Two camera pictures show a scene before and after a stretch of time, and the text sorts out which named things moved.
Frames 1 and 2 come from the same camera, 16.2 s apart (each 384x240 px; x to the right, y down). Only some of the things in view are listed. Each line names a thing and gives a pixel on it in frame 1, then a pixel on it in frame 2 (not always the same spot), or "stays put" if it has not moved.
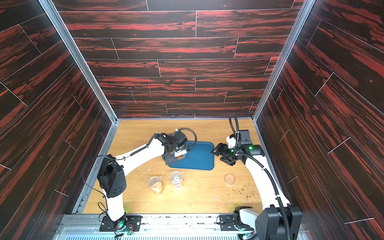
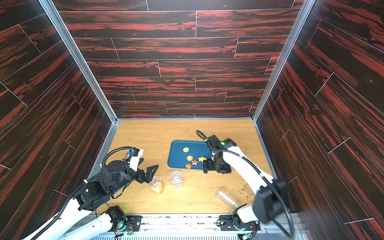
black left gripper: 171,161 to 141,178
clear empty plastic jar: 176,178 stays put
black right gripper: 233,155 to 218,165
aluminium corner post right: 302,15 stays put
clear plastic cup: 229,179 to 248,190
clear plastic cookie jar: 181,154 to 228,197
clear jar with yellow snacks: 155,184 stays put
